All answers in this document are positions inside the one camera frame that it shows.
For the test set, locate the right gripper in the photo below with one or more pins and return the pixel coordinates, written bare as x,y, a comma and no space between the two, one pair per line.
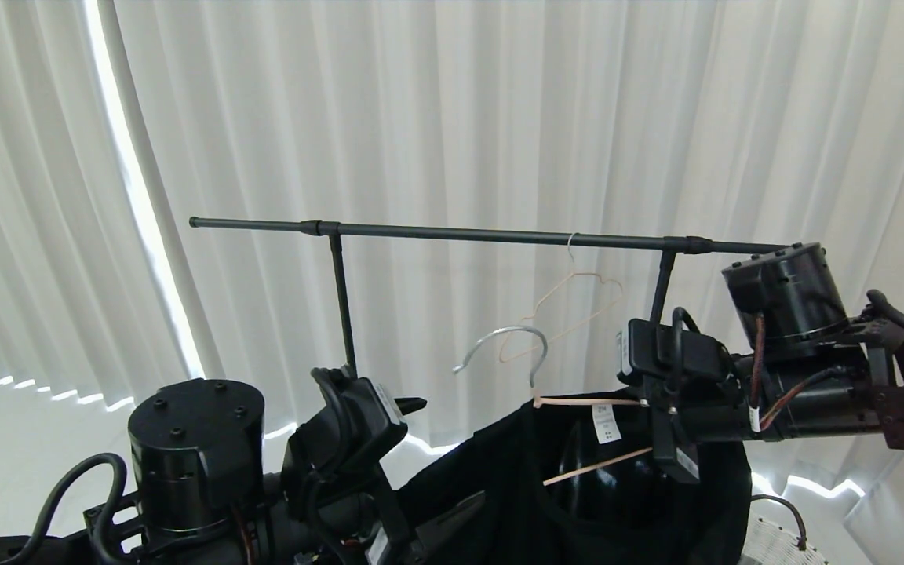
723,424

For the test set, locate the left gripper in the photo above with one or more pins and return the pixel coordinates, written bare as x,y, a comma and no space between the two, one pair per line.
358,526

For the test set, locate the black garment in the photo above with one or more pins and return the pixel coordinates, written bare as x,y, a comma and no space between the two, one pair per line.
499,502

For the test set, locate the white laundry basket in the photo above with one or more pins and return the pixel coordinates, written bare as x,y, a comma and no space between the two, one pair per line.
774,541

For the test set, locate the black clothes rack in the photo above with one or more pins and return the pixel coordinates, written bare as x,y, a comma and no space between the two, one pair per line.
460,234

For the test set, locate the pink clothes hanger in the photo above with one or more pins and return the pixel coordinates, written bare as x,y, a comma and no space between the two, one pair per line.
571,255
540,345

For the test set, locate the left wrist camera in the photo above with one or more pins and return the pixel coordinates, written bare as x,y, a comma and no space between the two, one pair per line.
358,416

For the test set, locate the white curtain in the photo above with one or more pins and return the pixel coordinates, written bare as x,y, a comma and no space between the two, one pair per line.
499,118

